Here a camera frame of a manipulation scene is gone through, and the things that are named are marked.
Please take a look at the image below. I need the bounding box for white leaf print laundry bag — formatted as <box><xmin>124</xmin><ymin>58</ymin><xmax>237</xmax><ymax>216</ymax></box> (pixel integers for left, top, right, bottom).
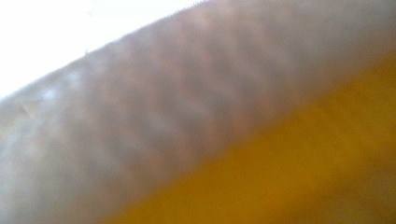
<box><xmin>0</xmin><ymin>0</ymin><xmax>396</xmax><ymax>224</ymax></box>

